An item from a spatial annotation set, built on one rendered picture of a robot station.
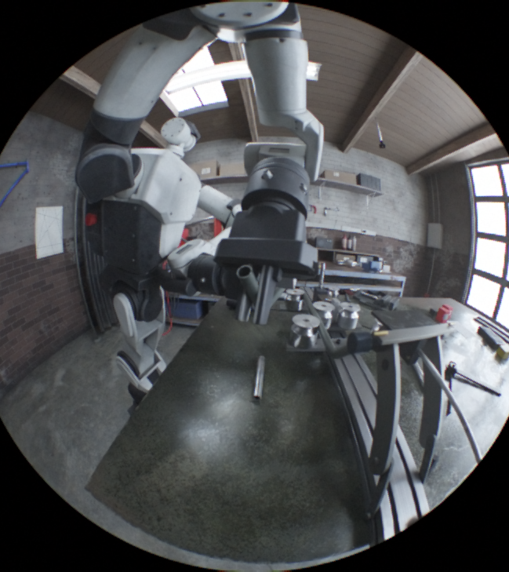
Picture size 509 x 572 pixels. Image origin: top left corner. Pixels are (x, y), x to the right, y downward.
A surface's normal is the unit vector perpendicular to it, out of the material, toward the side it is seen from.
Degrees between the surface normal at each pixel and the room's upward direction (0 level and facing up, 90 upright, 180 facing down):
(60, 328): 90
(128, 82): 146
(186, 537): 0
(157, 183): 101
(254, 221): 60
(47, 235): 90
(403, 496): 0
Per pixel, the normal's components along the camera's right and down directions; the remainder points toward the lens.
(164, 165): 0.73, 0.38
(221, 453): 0.02, -0.96
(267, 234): -0.32, -0.25
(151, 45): 0.07, 0.96
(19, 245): 0.99, 0.05
